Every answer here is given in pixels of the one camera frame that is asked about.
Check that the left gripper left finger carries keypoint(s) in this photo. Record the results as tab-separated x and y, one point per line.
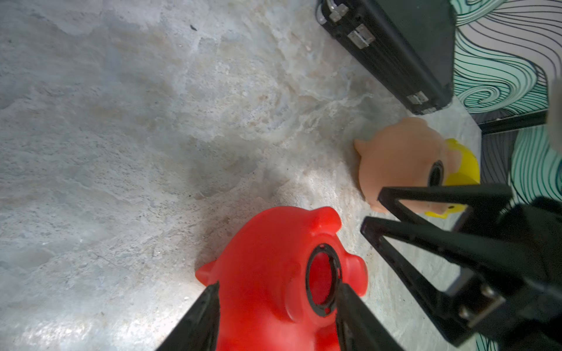
198	329

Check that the pink piggy bank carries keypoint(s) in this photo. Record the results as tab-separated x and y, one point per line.
401	155

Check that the red piggy bank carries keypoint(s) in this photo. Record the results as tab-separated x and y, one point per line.
278	277

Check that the black plug front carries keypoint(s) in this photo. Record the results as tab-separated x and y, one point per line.
436	175

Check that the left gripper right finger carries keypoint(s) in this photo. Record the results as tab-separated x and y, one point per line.
357	327

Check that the black case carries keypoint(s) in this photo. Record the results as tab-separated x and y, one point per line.
409	46

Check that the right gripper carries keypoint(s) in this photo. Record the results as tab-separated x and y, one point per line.
511	274

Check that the yellow piggy bank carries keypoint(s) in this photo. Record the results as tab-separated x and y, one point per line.
468	174

